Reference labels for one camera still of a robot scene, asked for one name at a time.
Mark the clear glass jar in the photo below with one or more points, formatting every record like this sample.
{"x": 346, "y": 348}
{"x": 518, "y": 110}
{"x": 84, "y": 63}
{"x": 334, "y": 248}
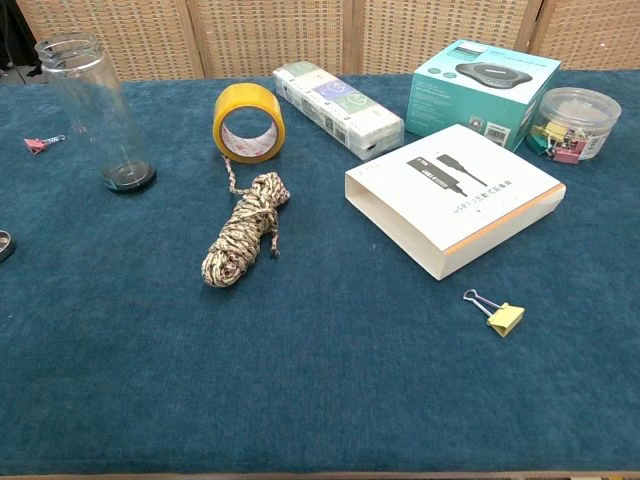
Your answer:
{"x": 120, "y": 175}

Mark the long tissue pack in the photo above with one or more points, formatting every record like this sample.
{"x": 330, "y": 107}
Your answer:
{"x": 340, "y": 110}

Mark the blue felt table mat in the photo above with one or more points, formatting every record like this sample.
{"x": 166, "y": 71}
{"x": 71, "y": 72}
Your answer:
{"x": 320, "y": 375}

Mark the flat white product box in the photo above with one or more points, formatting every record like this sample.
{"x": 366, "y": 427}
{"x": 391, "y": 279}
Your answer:
{"x": 450, "y": 200}

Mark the yellow packing tape roll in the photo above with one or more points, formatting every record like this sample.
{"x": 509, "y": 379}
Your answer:
{"x": 250, "y": 97}

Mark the teal speakerphone box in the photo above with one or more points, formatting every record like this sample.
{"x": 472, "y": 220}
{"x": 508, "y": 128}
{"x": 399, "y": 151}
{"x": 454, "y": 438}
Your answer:
{"x": 450, "y": 100}

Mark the yellow binder clip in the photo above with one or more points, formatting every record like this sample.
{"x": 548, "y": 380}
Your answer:
{"x": 506, "y": 317}

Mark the wicker folding screen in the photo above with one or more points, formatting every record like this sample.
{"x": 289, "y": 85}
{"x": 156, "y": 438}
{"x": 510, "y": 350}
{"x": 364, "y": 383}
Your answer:
{"x": 270, "y": 35}

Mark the clear jar of binder clips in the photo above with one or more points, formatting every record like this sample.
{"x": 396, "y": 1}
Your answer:
{"x": 575, "y": 107}

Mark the pink binder clip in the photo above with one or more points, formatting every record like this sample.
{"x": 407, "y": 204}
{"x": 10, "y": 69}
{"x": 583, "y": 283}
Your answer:
{"x": 34, "y": 145}

